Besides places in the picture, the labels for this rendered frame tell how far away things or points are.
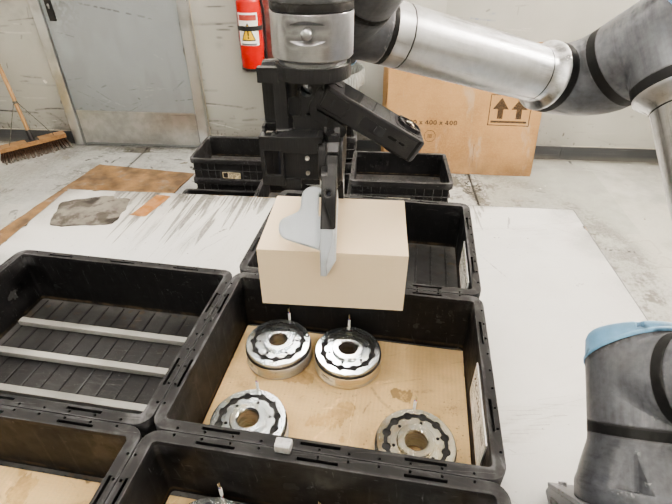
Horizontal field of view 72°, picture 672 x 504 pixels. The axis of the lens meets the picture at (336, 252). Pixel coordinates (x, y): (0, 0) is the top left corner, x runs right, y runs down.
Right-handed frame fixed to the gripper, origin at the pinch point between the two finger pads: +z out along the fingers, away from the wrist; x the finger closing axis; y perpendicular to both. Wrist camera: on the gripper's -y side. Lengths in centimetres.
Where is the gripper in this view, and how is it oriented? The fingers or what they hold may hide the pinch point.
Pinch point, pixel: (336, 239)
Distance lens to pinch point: 54.9
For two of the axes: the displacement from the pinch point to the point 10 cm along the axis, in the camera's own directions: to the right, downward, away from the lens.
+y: -10.0, -0.4, 0.7
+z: 0.0, 8.2, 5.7
